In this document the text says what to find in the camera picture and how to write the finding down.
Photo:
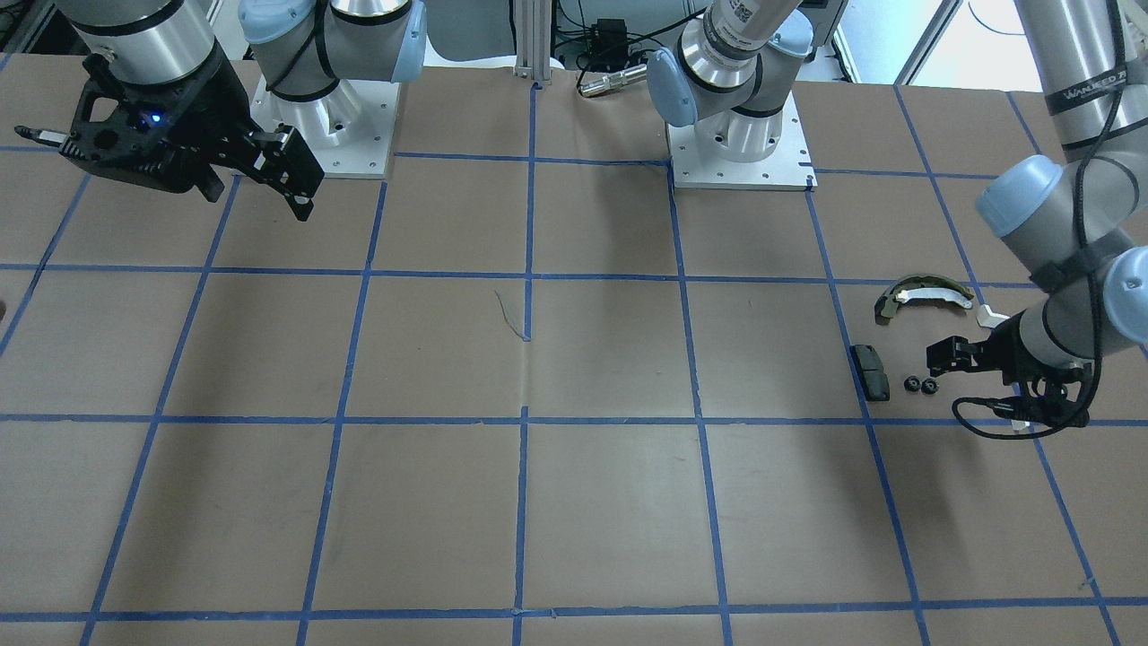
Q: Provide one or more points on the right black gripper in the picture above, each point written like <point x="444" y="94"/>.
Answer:
<point x="213" y="115"/>

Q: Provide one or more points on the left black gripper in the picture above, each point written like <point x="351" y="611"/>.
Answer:
<point x="1002" y="345"/>

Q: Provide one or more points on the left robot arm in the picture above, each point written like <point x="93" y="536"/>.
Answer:
<point x="733" y="67"/>

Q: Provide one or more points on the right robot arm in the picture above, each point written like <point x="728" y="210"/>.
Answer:
<point x="303" y="48"/>

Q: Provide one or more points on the white curved plastic part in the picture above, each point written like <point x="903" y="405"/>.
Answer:
<point x="987" y="318"/>

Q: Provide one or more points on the black brake pad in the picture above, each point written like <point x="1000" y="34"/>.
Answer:
<point x="871" y="373"/>

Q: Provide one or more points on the black power adapter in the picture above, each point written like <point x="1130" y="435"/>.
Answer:
<point x="607" y="47"/>

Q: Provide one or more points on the silver metal cylinder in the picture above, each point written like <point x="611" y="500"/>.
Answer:
<point x="613" y="82"/>

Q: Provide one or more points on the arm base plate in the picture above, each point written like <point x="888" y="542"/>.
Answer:
<point x="762" y="166"/>
<point x="350" y="131"/>

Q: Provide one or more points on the aluminium frame post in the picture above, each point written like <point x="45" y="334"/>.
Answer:
<point x="532" y="40"/>

